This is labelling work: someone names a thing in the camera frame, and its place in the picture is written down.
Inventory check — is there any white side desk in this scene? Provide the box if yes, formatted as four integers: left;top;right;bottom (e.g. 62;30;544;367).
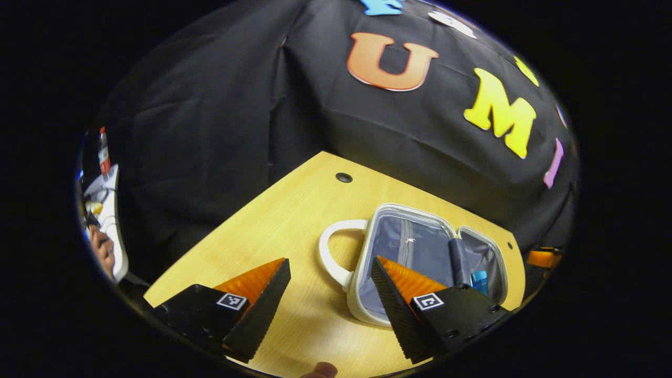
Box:
79;164;130;285

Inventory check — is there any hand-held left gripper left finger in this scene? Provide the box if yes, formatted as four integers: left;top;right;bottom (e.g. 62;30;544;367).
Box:
150;257;292;364

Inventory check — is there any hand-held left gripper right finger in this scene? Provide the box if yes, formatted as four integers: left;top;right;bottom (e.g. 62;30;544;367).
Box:
370;256;511;365

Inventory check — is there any white suitcase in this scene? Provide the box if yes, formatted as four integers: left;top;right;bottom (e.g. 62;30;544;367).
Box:
319;203;509;329

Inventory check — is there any red label bottle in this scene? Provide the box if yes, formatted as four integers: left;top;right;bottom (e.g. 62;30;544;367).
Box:
98;126;112;177

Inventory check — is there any black backdrop cloth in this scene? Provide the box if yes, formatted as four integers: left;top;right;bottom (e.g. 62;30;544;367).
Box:
79;0;578;287

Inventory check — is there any blue capped skincare tube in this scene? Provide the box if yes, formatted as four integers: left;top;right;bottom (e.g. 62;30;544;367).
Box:
470;270;490;296

